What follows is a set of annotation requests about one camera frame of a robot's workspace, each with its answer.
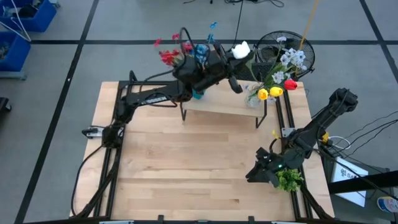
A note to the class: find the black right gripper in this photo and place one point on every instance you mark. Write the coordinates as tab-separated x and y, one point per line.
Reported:
270	161

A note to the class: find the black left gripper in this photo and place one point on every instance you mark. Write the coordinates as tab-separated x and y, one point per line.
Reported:
217	67

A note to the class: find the clear glass vase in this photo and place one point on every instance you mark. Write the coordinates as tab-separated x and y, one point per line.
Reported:
252	100

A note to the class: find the blue artificial flower bunch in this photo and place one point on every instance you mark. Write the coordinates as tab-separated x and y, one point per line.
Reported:
201	51

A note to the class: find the teal glass vase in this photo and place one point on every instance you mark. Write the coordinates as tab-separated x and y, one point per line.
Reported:
197	95

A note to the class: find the white artificial flower bunch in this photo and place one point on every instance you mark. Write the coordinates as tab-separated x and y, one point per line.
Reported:
293	57

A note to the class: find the red artificial tulip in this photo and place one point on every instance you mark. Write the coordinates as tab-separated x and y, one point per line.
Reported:
290	84

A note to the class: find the red artificial flower bunch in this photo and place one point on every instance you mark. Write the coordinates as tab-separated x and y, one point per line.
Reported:
168	58

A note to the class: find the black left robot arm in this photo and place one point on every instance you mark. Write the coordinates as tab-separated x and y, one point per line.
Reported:
174	91

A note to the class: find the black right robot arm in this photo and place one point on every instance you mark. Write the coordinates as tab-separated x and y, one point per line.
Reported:
329	112

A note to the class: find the wooden shelf with black legs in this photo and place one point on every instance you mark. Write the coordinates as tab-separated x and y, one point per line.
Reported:
217	102

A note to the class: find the black perforated metal box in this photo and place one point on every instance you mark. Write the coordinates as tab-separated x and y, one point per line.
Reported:
248	73

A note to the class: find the small potted green plant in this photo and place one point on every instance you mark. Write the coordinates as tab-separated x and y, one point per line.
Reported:
289	180

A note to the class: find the black floor fan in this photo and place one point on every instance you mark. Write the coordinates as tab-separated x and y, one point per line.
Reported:
270	39

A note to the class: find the yellow plug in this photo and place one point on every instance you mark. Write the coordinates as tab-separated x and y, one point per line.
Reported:
325	137

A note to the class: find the white printed sign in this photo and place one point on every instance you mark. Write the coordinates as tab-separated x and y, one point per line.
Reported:
351	199

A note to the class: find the dark side table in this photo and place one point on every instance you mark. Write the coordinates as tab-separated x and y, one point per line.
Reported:
351	216

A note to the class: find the black stand bar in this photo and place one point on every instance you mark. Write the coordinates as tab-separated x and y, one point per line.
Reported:
373	182

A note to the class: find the blue plastic bin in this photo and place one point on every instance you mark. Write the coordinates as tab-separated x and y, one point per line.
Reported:
37	18
15	53

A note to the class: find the grey cart base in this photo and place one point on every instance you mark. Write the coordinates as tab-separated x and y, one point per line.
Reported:
12	75

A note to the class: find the black chair caster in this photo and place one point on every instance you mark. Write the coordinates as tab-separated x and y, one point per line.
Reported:
3	104

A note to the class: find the black aluminium table frame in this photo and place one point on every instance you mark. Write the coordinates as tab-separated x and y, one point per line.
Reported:
287	109

